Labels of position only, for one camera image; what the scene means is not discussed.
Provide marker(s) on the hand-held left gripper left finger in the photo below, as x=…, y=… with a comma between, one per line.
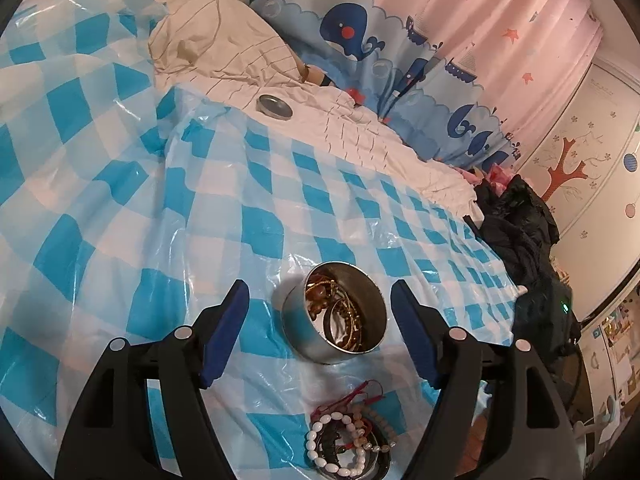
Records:
x=227, y=330

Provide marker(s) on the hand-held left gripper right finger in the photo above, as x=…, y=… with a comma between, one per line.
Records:
x=420, y=340

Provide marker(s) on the round metal tin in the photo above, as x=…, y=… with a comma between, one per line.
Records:
x=300, y=340

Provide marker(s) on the silver metal bangle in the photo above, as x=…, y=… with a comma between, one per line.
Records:
x=377, y=470

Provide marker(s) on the gold bangles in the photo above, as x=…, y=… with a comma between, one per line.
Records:
x=345, y=327

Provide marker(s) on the blue checked plastic sheet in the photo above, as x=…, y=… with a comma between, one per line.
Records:
x=150, y=210

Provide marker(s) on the black clothing pile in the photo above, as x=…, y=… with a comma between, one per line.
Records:
x=520, y=220

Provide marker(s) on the pink cloth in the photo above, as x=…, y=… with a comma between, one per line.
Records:
x=492, y=175

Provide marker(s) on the white cabinet with stickers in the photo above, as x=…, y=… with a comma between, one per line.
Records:
x=620, y=350

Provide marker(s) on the round metal tin lid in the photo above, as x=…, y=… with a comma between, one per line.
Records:
x=273, y=105

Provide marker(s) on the white wardrobe with tree decal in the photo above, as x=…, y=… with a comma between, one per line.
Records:
x=590, y=160

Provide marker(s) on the white striped duvet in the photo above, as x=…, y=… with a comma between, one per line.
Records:
x=240, y=35

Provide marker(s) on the blue whale-print curtain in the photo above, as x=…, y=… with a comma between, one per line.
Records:
x=350, y=25

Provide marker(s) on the pink star-print curtain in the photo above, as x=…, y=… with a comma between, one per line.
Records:
x=500, y=10

